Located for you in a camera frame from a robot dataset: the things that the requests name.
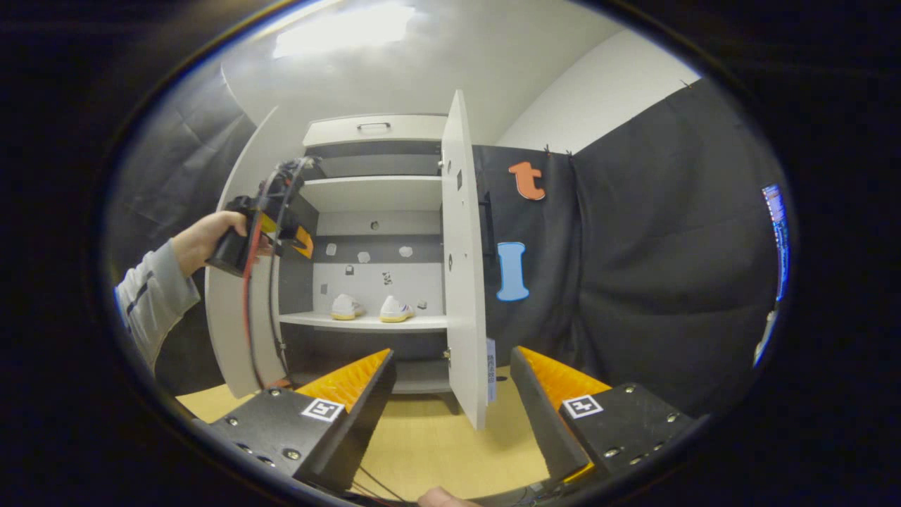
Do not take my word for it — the white shoe cabinet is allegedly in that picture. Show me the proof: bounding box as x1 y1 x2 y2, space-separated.
278 114 455 395

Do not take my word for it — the red cable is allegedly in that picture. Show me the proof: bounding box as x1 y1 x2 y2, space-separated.
242 211 267 390

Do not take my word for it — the white striped canvas shoe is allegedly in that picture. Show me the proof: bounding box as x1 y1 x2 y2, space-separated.
379 295 416 323
331 294 365 321

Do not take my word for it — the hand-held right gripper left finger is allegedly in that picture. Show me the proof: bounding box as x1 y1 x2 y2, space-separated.
194 348 398 494

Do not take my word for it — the white cabinet door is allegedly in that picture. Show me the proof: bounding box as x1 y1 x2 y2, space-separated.
440 89 490 432
206 106 310 399

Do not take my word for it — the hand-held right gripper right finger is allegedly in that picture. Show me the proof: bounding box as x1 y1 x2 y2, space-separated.
510 346 699 484

